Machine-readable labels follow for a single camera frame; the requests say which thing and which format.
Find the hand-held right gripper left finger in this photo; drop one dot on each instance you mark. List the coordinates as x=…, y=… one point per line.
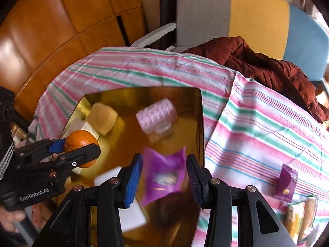
x=133, y=180

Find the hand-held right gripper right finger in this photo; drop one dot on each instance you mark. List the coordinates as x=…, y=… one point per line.
x=195, y=182

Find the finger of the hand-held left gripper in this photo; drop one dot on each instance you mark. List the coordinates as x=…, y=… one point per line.
x=82, y=157
x=57, y=146

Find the orange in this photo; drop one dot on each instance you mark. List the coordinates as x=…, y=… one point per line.
x=79, y=140

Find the purple packet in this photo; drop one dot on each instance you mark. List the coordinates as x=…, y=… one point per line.
x=286, y=180
x=162, y=169

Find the gold-lined box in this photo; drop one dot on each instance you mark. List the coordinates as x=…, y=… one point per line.
x=123, y=139

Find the yellow sponge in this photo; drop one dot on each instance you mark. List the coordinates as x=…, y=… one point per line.
x=101, y=118

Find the pink ribbed roll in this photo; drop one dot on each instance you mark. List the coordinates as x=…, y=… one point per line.
x=156, y=114

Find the person's left hand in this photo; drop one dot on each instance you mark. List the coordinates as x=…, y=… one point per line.
x=10, y=217

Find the black striped clothing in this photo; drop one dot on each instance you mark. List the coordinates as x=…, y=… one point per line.
x=5, y=123

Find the striped tablecloth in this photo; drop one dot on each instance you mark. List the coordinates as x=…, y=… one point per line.
x=257, y=133

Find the wooden cabinet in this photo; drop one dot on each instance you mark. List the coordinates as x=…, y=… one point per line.
x=51, y=30

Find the dark red jacket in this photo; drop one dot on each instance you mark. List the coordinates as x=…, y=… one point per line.
x=257, y=64

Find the black upright board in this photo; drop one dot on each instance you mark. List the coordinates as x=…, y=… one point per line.
x=168, y=10

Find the grey yellow blue chair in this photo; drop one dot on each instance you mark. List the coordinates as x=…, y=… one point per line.
x=257, y=18

